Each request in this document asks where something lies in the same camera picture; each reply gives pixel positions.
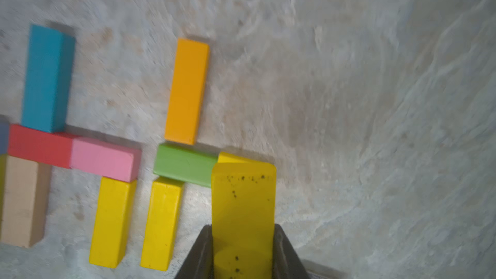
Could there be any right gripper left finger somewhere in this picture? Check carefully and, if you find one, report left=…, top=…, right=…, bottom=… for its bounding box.
left=174, top=225, right=214, bottom=279

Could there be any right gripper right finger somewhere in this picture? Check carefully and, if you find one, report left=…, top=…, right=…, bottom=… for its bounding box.
left=272, top=224, right=310, bottom=279

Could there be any green block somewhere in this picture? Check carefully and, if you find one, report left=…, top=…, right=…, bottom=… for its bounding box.
left=153, top=143, right=217, bottom=187

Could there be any small yellow block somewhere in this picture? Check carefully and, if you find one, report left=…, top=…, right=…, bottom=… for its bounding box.
left=217, top=152, right=261, bottom=164

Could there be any pink block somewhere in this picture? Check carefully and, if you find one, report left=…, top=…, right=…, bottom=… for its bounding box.
left=70, top=137, right=142, bottom=183

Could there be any red block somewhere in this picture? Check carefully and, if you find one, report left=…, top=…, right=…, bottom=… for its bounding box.
left=7, top=124, right=79, bottom=169

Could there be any amber orange block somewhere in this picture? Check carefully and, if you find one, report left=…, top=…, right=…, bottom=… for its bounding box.
left=164, top=38, right=209, bottom=145

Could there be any light blue block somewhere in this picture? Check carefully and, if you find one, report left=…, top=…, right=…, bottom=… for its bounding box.
left=0, top=120, right=10, bottom=155

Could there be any teal block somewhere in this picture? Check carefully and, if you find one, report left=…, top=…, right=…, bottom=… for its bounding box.
left=21, top=25, right=76, bottom=133

